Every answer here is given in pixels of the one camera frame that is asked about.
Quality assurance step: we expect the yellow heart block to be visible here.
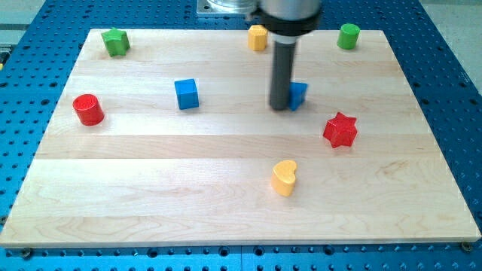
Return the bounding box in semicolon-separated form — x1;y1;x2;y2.
270;160;297;196

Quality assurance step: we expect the green cylinder block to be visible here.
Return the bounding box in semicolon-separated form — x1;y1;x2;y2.
337;23;361;50

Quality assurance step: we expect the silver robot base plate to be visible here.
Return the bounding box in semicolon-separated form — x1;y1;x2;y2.
197;0;257;17

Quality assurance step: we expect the yellow hexagon block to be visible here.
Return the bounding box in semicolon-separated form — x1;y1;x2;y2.
248;25;268;51

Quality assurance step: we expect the red star block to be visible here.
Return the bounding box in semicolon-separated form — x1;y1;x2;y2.
322;112;358;148

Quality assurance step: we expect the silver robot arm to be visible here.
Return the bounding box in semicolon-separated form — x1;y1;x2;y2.
246;0;322;44

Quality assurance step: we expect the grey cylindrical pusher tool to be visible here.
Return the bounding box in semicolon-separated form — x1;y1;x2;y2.
270;41;296;111

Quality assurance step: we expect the red cylinder block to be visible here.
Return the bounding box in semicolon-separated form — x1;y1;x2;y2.
72;94;105;126

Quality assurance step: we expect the blue pentagon block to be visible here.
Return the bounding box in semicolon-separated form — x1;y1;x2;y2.
288;82;308;111

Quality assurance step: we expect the green star block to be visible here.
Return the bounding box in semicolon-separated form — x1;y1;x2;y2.
101;28;130;57

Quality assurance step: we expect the wooden board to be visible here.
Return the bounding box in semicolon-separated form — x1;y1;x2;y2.
1;29;480;248

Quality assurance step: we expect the blue cube block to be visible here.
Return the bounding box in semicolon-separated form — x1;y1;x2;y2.
174;78;199;110

